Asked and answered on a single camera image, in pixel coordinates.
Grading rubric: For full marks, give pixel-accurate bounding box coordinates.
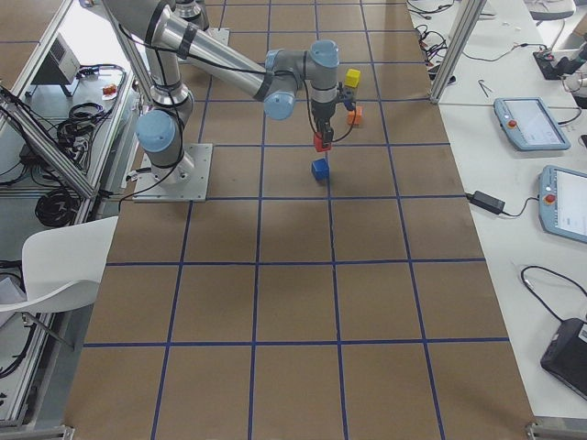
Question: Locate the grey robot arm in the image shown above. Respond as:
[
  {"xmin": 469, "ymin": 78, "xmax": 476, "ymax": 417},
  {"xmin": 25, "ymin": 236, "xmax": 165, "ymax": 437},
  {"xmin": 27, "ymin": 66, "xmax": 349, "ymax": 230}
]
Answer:
[{"xmin": 105, "ymin": 1, "xmax": 355, "ymax": 183}]

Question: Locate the yellow wooden block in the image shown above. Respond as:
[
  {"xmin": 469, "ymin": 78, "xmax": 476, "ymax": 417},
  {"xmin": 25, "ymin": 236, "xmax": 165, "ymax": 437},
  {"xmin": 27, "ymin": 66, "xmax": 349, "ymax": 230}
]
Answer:
[{"xmin": 344, "ymin": 68, "xmax": 361, "ymax": 89}]

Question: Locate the aluminium frame post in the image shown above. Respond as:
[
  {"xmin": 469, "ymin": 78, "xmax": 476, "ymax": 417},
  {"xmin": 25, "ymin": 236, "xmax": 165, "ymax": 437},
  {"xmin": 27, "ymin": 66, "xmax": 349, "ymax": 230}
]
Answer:
[{"xmin": 429, "ymin": 0, "xmax": 486, "ymax": 105}]

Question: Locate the grey control box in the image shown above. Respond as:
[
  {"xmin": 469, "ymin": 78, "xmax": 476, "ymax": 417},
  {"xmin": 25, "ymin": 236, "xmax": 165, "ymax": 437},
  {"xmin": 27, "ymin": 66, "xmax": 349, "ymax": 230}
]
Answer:
[{"xmin": 31, "ymin": 33, "xmax": 81, "ymax": 97}]

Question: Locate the black power adapter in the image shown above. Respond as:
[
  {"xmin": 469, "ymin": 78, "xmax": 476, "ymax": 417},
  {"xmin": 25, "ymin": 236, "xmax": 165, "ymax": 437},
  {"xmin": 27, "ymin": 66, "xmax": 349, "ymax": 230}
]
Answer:
[{"xmin": 466, "ymin": 191, "xmax": 505, "ymax": 215}]

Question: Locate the lower teach pendant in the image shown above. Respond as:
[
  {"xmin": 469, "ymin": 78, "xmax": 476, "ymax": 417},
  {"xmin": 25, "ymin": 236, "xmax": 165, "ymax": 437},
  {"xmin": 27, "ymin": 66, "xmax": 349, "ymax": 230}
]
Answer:
[{"xmin": 538, "ymin": 165, "xmax": 587, "ymax": 243}]

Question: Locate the red wooden block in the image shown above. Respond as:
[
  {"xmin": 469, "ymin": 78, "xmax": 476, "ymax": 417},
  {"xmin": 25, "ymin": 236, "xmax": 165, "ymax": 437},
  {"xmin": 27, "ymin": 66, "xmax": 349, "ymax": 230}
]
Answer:
[{"xmin": 313, "ymin": 133, "xmax": 332, "ymax": 153}]

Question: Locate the white chair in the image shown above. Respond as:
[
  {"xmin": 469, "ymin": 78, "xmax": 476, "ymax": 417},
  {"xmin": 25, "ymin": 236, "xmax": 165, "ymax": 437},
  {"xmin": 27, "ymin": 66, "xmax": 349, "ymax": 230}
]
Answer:
[{"xmin": 0, "ymin": 214, "xmax": 120, "ymax": 349}]

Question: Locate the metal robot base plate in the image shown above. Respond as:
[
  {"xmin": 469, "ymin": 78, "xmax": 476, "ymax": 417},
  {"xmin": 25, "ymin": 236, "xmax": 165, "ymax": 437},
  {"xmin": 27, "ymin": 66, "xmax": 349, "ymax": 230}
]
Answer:
[{"xmin": 132, "ymin": 143, "xmax": 213, "ymax": 203}]

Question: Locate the teach pendant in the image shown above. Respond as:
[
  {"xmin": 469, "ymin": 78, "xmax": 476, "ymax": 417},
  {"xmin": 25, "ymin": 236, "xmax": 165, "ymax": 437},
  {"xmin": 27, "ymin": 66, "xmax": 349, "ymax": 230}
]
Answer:
[
  {"xmin": 538, "ymin": 165, "xmax": 587, "ymax": 243},
  {"xmin": 493, "ymin": 97, "xmax": 570, "ymax": 151}
]

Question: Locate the blue wooden block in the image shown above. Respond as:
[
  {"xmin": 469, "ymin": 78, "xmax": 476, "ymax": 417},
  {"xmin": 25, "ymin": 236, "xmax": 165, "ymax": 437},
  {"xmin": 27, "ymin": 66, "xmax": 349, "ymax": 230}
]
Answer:
[{"xmin": 311, "ymin": 158, "xmax": 329, "ymax": 182}]

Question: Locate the orange wooden block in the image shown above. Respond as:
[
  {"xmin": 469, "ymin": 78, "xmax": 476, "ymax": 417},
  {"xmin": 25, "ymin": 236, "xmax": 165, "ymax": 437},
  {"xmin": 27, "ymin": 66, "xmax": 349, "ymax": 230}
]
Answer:
[{"xmin": 347, "ymin": 105, "xmax": 363, "ymax": 127}]

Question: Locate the black tablet device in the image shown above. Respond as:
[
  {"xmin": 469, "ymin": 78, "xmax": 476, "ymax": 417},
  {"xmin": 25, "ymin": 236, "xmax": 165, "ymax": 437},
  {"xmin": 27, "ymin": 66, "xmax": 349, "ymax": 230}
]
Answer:
[{"xmin": 540, "ymin": 318, "xmax": 586, "ymax": 399}]

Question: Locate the upper teach pendant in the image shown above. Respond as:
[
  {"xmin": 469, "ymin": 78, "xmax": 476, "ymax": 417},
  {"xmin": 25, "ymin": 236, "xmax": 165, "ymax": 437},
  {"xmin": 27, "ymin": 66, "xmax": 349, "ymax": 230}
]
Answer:
[{"xmin": 493, "ymin": 97, "xmax": 570, "ymax": 151}]

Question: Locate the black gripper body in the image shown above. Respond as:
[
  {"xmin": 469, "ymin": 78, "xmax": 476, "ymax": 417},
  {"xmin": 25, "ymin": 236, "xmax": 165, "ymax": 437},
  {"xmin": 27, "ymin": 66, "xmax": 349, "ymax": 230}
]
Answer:
[{"xmin": 310, "ymin": 82, "xmax": 356, "ymax": 124}]

